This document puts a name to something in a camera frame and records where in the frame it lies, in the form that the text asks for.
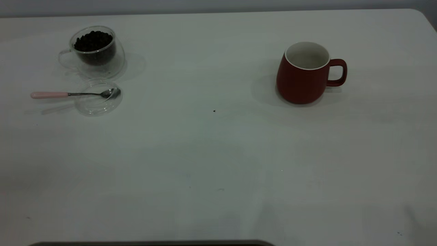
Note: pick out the clear glass cup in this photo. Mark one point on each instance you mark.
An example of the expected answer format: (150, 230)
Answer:
(114, 66)

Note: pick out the dark coffee beans pile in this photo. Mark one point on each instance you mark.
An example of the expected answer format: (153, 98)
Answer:
(94, 42)

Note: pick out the red ceramic mug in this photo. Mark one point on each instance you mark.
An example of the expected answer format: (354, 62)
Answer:
(298, 83)

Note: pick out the small clear glass dish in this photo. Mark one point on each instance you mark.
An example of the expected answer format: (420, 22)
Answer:
(95, 106)

